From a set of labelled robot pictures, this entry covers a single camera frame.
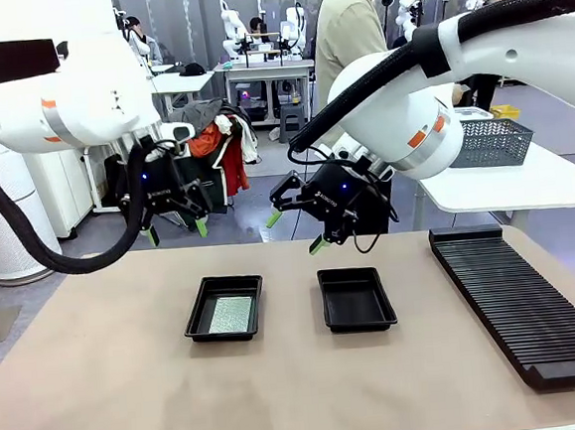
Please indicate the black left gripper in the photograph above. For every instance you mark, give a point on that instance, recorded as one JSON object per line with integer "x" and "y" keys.
{"x": 160, "y": 180}

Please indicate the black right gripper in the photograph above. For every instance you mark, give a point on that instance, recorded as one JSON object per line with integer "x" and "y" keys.
{"x": 341, "y": 196}

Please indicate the black ESD tray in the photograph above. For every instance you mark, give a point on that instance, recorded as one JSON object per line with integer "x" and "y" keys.
{"x": 223, "y": 287}
{"x": 357, "y": 304}

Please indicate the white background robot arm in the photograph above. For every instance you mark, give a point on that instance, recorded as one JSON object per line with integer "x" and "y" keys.
{"x": 233, "y": 25}
{"x": 295, "y": 25}
{"x": 407, "y": 14}

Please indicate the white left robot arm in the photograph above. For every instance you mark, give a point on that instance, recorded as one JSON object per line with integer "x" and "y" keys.
{"x": 85, "y": 111}

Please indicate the person's right hand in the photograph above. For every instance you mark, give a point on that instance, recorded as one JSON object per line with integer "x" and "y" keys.
{"x": 457, "y": 94}

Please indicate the black backpack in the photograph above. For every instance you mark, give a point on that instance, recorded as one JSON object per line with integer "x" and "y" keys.
{"x": 115, "y": 179}

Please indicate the orange red jacket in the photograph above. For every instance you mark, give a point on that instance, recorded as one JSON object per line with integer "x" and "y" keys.
{"x": 236, "y": 171}

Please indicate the white garment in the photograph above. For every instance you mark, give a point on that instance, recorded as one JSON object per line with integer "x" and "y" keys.
{"x": 249, "y": 143}

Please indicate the small wooden side table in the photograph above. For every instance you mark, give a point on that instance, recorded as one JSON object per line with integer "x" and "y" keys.
{"x": 91, "y": 180}

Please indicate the grey step stool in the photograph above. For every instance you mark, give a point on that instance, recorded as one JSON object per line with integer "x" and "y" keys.
{"x": 291, "y": 122}

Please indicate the grey hoodie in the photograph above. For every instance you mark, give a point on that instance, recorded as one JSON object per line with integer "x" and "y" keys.
{"x": 200, "y": 113}

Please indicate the white desk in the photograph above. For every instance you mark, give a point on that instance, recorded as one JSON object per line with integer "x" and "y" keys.
{"x": 182, "y": 81}

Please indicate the black cap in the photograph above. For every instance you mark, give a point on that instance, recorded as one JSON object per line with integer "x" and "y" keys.
{"x": 192, "y": 70}

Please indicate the white framed workbench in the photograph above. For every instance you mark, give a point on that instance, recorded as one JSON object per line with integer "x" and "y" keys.
{"x": 256, "y": 70}

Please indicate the white cylindrical air purifier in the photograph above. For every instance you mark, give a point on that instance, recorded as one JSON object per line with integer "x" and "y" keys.
{"x": 1, "y": 247}

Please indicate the person in cap grey jacket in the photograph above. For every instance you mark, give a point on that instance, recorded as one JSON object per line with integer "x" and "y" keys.
{"x": 142, "y": 42}

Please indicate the person in beige shirt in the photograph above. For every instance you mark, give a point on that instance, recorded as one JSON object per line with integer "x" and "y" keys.
{"x": 348, "y": 31}

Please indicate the person with headphones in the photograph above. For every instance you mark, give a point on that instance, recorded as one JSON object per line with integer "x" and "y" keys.
{"x": 260, "y": 25}

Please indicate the white shallow bin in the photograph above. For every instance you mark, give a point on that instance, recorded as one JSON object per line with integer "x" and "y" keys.
{"x": 476, "y": 113}

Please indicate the black bag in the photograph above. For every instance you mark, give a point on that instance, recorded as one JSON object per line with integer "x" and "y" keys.
{"x": 62, "y": 48}

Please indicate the grey plastic basket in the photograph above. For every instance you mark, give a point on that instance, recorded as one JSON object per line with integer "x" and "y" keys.
{"x": 501, "y": 143}

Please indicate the white rounded work table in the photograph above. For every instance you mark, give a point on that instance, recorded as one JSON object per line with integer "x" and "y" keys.
{"x": 514, "y": 187}

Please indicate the yellow plastic bin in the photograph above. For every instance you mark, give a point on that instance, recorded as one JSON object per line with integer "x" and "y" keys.
{"x": 506, "y": 112}

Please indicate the black slotted board rack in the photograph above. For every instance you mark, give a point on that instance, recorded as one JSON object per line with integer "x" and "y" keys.
{"x": 524, "y": 306}

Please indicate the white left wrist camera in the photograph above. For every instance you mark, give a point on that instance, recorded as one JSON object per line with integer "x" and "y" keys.
{"x": 179, "y": 132}

